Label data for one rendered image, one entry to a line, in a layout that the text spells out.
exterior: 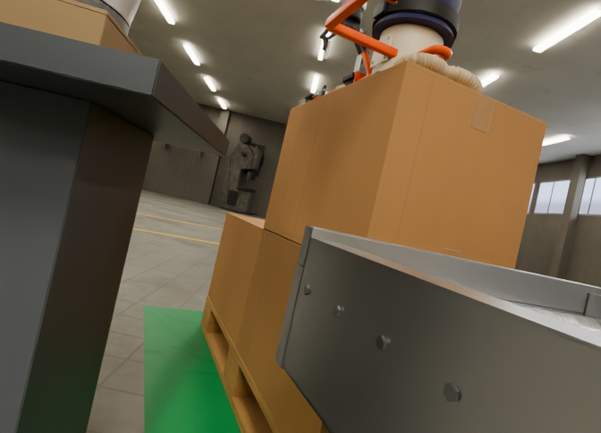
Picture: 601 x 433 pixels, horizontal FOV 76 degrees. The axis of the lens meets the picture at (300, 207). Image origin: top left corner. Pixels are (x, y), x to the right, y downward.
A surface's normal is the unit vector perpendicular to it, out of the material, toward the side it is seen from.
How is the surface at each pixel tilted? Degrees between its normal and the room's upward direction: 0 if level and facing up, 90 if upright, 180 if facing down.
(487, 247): 90
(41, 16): 90
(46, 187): 90
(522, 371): 90
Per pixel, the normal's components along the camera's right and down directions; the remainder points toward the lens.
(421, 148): 0.38, 0.08
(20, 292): 0.04, 0.00
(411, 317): -0.90, -0.21
